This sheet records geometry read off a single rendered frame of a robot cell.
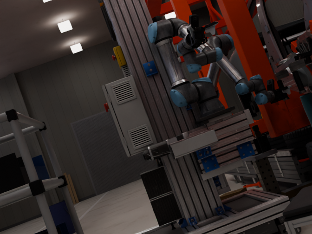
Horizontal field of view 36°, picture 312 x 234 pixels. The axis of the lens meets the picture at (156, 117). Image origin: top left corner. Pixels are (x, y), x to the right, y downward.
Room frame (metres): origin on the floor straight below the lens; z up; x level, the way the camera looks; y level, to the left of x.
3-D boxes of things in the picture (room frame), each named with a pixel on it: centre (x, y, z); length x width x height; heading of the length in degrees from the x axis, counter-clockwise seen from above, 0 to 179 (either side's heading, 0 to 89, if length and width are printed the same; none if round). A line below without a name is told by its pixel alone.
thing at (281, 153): (4.90, -0.81, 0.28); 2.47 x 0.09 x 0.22; 4
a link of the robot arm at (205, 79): (2.92, -0.33, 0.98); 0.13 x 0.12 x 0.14; 108
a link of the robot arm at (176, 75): (2.88, -0.21, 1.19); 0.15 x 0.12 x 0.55; 108
